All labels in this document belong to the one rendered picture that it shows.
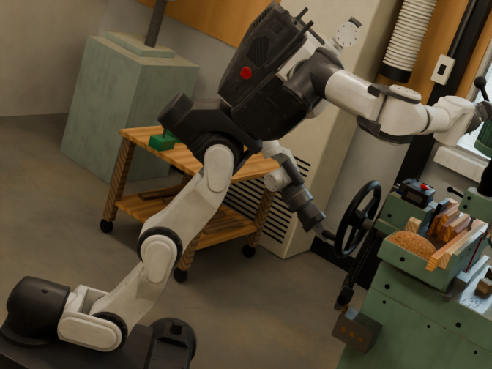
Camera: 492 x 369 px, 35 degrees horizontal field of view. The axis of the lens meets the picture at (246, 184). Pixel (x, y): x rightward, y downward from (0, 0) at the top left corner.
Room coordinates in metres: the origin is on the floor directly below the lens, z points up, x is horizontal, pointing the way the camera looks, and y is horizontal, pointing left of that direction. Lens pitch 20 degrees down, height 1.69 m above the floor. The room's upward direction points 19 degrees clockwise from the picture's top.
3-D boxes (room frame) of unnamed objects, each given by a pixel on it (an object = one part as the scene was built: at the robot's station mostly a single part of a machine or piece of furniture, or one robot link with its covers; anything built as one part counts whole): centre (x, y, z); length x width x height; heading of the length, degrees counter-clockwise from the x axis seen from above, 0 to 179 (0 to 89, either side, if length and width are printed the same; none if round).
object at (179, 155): (3.55, 0.23, 0.32); 0.66 x 0.57 x 0.64; 151
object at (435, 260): (2.32, -0.69, 0.92); 0.67 x 0.02 x 0.04; 155
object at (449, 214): (2.42, -0.66, 0.94); 0.18 x 0.02 x 0.07; 155
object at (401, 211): (2.43, -0.53, 0.91); 0.15 x 0.14 x 0.09; 155
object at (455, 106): (2.02, -0.44, 1.33); 0.13 x 0.07 x 0.09; 144
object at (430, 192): (2.43, -0.53, 0.99); 0.13 x 0.11 x 0.06; 155
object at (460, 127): (2.07, -0.46, 1.30); 0.11 x 0.11 x 0.11; 65
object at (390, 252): (2.39, -0.61, 0.87); 0.61 x 0.30 x 0.06; 155
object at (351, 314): (2.17, -0.47, 0.58); 0.12 x 0.08 x 0.08; 65
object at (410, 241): (2.16, -0.52, 0.92); 0.14 x 0.09 x 0.04; 65
